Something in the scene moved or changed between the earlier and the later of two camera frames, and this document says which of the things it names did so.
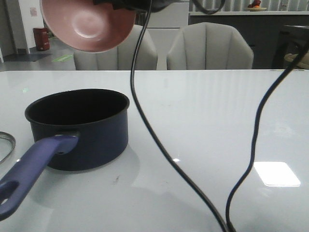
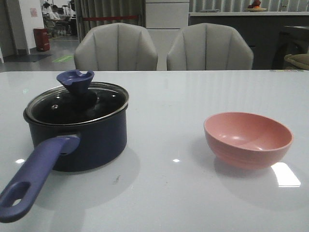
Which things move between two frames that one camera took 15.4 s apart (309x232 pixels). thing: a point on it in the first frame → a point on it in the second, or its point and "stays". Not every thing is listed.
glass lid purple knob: (7, 145) → (77, 101)
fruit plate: (255, 6) stays
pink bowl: (84, 26) → (247, 140)
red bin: (41, 38) stays
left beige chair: (121, 58) stays
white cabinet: (163, 26) stays
